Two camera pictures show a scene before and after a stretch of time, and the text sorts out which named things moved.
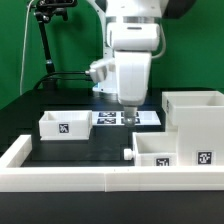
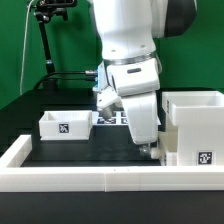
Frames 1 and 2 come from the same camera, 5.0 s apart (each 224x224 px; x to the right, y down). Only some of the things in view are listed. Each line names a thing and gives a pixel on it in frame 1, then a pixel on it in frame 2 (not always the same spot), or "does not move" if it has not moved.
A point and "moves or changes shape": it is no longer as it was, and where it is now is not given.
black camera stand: (44, 13) does not move
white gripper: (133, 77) to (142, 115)
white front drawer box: (154, 149) moves or changes shape
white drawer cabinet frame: (199, 117) does not move
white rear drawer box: (65, 125) does not move
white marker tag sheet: (118, 118) does not move
